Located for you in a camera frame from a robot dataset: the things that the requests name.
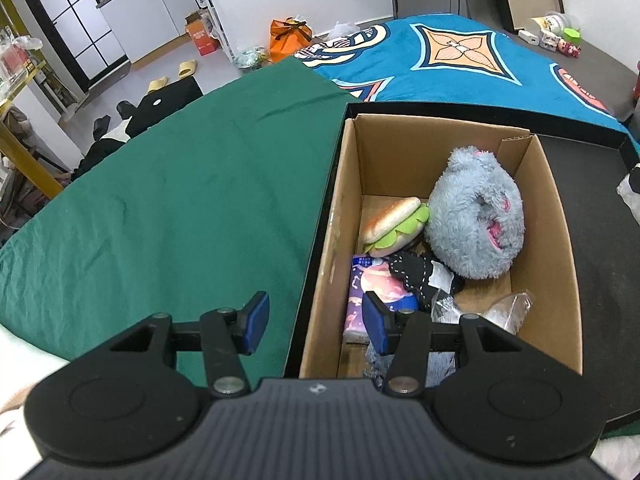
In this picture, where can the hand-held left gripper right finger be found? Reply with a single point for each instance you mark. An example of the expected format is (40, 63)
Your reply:
(375, 322)

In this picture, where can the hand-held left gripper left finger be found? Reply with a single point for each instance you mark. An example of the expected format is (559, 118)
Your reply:
(257, 322)

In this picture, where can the blue tissue pack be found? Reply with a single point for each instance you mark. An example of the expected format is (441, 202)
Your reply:
(375, 280)

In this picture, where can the black sock with white stitching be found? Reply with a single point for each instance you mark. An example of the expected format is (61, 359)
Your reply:
(415, 272)

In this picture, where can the sandwich plush toy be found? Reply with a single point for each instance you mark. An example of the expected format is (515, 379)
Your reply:
(390, 220)

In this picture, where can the clear plastic packet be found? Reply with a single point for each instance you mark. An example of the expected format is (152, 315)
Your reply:
(505, 310)

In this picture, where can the brown cardboard box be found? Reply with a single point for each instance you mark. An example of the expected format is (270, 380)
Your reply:
(550, 280)

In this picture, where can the black tray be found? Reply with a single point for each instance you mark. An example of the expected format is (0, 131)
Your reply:
(600, 240)

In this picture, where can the clear plastic bag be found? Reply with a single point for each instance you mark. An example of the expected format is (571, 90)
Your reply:
(631, 200)

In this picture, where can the grey plush toy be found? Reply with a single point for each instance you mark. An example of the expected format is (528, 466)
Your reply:
(465, 220)

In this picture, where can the green cloth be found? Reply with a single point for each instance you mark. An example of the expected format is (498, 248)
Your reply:
(175, 200)

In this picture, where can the black and white clothing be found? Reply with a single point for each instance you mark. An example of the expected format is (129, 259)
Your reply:
(105, 150)

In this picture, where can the black flat bag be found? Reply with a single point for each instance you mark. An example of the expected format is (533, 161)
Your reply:
(170, 100)

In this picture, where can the black shoe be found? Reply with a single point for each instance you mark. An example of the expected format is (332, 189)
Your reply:
(101, 127)
(125, 109)

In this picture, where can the white bed sheet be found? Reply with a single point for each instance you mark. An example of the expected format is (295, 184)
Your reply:
(20, 440)

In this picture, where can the green plastic bag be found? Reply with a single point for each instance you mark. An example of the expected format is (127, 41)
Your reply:
(250, 57)

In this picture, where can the blue printed blanket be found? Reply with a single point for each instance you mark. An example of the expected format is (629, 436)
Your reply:
(400, 50)

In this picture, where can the orange bag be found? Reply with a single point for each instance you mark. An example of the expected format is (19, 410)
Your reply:
(287, 40)

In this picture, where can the orange carton box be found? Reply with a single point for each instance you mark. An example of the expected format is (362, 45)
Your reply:
(202, 35)

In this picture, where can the yellow wooden table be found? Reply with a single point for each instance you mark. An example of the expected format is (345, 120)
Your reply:
(20, 150)

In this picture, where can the white plastic bag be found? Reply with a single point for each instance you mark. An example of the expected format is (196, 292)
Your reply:
(344, 29)

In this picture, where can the white shelf rack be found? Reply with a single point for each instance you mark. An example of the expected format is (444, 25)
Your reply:
(215, 15)

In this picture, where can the white charger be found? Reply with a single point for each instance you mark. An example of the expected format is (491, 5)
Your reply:
(529, 37)

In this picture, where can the white cabinet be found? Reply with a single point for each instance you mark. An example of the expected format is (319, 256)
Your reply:
(150, 10)

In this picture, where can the small red and white toy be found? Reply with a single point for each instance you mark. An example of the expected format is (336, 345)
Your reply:
(570, 48)

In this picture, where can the clear plastic container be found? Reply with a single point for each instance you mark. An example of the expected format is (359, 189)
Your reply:
(552, 22)

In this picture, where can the black framed sliding door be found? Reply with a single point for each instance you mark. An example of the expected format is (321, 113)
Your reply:
(65, 15)

